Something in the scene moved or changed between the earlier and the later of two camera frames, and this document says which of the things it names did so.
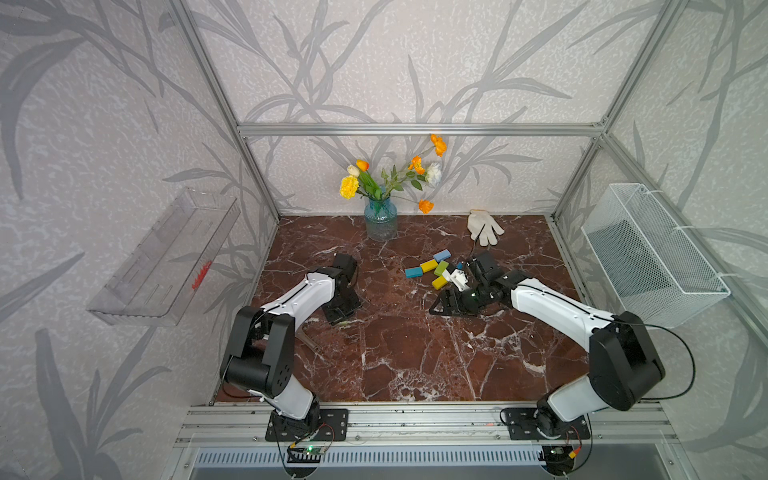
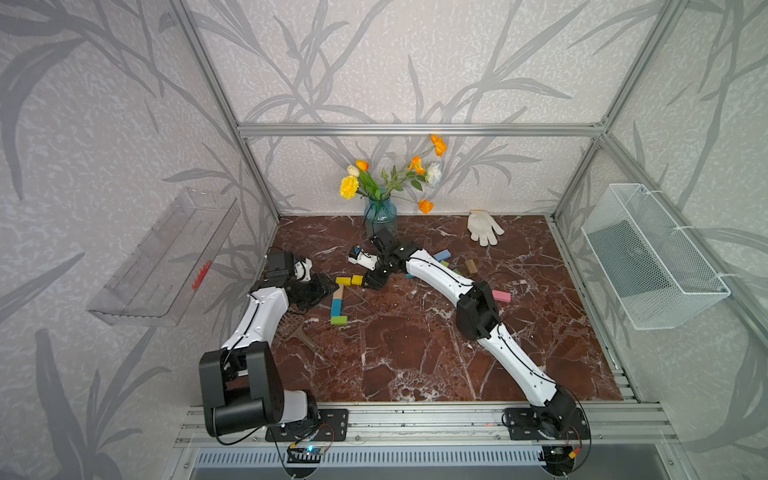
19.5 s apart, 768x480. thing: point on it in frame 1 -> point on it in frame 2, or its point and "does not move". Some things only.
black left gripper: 356,304 -> 320,288
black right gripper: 456,310 -> 372,282
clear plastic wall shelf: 154,285 does not move
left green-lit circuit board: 309,454 does not move
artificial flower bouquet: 417,171 does not move
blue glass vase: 381,219 does not move
